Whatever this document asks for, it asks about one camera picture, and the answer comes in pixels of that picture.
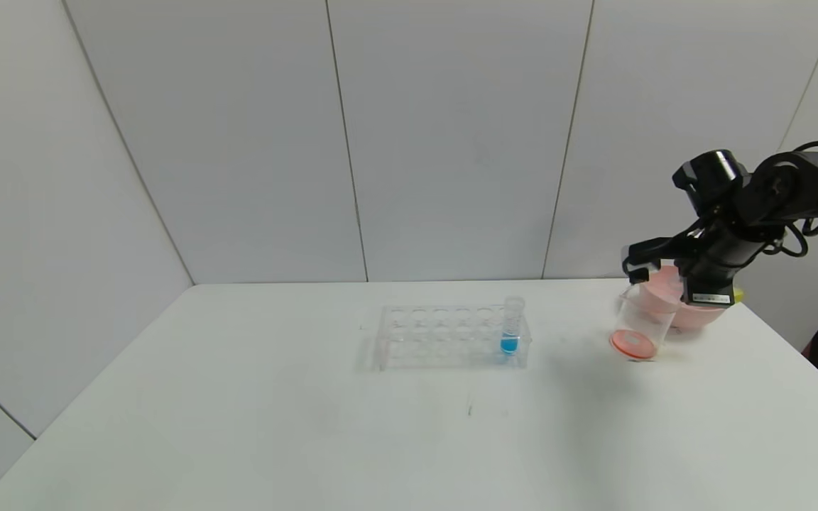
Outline black camera cable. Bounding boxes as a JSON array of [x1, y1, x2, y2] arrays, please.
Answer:
[[658, 234, 697, 262]]

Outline pink bowl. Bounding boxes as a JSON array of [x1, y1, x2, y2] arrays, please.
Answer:
[[640, 266, 733, 331]]

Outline clear glass beaker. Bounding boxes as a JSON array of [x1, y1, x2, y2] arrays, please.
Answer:
[[609, 284, 680, 363]]

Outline test tube with blue pigment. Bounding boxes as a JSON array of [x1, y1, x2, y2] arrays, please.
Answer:
[[500, 297, 524, 356]]

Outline clear plastic test tube rack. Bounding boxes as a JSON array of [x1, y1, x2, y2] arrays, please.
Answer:
[[373, 304, 531, 372]]

